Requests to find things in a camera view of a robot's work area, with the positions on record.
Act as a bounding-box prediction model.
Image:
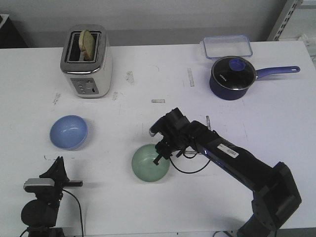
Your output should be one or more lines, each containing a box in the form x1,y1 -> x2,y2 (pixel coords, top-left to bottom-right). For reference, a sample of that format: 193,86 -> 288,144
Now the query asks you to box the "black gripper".
36,157 -> 83,198
153,108 -> 193,165

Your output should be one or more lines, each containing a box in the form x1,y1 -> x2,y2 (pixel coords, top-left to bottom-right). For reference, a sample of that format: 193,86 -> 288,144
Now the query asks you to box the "green bowl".
131,144 -> 170,182

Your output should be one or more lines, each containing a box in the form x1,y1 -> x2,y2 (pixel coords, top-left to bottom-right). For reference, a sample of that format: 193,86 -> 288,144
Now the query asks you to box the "blue bowl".
49,115 -> 88,150

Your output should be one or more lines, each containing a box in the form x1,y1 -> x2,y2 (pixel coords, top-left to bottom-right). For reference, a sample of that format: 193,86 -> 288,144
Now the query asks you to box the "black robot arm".
21,157 -> 83,237
149,108 -> 302,237

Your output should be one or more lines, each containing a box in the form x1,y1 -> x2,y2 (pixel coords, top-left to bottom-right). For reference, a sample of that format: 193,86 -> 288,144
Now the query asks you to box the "glass pot lid blue knob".
212,56 -> 256,90

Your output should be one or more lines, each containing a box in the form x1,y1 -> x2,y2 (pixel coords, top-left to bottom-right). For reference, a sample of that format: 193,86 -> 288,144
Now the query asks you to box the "white and silver toaster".
60,24 -> 113,98

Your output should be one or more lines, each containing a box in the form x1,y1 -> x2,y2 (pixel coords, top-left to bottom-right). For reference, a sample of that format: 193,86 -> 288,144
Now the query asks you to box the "clear plastic food container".
199,35 -> 253,59

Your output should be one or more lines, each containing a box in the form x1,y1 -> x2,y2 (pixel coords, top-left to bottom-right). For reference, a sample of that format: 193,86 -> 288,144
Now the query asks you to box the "toast slice in toaster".
79,30 -> 95,61

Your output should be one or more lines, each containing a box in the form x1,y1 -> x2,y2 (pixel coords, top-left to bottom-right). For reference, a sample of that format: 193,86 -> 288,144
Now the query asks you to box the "metal shelf upright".
267,0 -> 303,41

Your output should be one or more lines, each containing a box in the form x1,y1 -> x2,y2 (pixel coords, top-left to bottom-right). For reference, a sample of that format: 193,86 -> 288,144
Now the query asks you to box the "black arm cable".
169,142 -> 213,174
61,189 -> 84,237

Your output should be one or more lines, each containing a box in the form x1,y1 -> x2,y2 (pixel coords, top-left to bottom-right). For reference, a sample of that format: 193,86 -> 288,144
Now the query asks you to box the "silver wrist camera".
149,113 -> 173,137
23,178 -> 55,193

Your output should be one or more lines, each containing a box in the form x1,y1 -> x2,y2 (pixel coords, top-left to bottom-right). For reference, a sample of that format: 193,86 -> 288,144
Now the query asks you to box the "blue saucepan with handle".
209,66 -> 300,101

